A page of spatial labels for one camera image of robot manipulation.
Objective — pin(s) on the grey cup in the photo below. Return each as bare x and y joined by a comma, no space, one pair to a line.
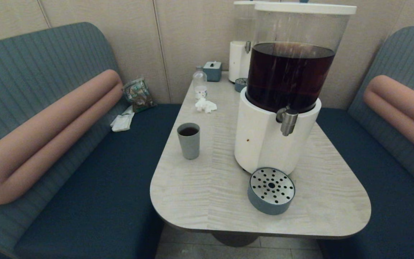
189,144

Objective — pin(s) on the pink bolster cushion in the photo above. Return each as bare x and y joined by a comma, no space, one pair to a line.
49,122
401,102

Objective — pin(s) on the clear plastic bottle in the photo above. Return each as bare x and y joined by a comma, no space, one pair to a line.
199,82

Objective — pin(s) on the shiny snack bag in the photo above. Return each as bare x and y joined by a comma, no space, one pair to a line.
138,95

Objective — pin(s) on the folded white napkin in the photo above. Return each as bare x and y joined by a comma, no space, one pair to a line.
122,123

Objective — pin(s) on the small white clear dispenser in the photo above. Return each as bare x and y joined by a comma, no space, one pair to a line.
237,61

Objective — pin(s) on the teal bench seat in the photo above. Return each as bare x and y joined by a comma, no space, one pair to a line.
372,162
31,64

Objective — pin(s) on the small round drip tray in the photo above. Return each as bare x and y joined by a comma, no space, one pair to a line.
240,85

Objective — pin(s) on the round blue-grey perforated drip tray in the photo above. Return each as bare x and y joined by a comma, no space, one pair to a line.
271,187

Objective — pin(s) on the crumpled white tissue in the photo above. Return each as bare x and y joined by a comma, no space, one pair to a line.
205,105

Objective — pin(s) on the large tea dispenser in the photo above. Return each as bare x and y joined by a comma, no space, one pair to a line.
264,136

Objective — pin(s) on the blue-grey tissue box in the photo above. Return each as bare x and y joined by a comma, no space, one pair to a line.
212,72

